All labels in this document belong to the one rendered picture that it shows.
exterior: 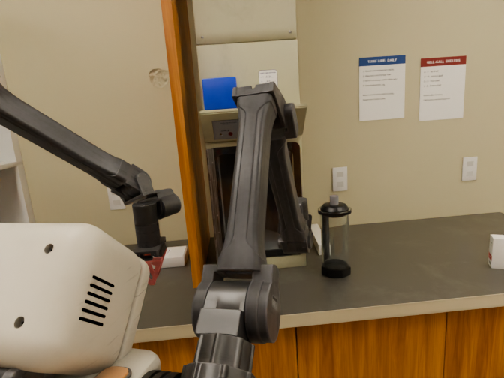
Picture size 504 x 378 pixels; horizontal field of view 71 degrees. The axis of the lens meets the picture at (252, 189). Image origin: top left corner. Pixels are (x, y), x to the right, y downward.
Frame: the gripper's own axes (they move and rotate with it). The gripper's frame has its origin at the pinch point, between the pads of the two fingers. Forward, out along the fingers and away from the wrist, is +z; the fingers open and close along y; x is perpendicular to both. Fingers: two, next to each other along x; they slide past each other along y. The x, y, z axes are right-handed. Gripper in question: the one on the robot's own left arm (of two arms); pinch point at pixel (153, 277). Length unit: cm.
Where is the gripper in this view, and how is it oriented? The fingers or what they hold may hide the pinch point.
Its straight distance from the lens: 95.9
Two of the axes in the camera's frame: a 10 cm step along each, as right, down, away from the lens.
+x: -10.0, 0.7, -0.5
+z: 0.6, 9.8, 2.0
